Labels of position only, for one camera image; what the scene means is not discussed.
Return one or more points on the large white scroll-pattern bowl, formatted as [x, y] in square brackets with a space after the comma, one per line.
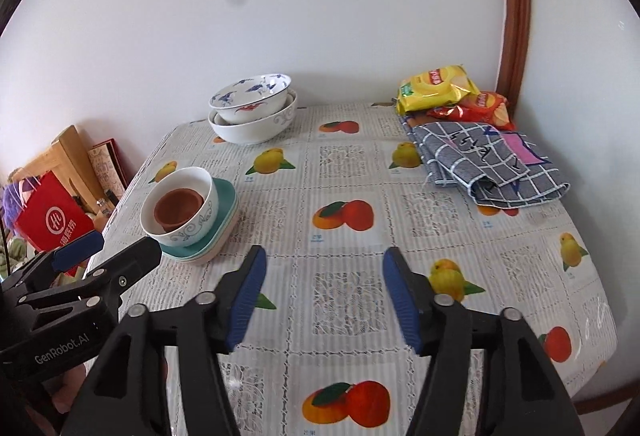
[255, 130]

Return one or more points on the red chip bag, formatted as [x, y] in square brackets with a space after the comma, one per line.
[487, 108]

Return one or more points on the brown patterned box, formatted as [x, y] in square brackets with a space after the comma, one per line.
[107, 165]

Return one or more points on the fruit print tablecloth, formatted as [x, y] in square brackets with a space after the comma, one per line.
[350, 266]

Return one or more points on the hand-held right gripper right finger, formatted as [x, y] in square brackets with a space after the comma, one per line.
[402, 301]

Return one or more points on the brown wooden baseboard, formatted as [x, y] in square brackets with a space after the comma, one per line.
[605, 398]

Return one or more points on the grey checked cloth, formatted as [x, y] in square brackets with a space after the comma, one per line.
[465, 150]

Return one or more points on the purple cloth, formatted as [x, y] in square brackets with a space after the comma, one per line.
[10, 206]

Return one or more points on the blue plastic plate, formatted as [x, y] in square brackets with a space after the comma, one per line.
[224, 201]

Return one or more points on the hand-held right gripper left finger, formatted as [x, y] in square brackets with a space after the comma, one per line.
[245, 301]

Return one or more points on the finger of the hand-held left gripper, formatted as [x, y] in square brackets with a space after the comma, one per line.
[75, 250]
[132, 261]

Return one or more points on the red paper bag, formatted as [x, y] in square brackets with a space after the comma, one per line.
[50, 216]

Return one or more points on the person's left hand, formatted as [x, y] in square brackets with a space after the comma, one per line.
[67, 391]

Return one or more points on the bat print porcelain bowl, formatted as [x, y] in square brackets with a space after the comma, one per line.
[250, 113]

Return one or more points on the yellow chip bag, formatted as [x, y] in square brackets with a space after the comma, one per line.
[430, 88]

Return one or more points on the pink plastic plate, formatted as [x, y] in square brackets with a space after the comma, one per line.
[200, 260]

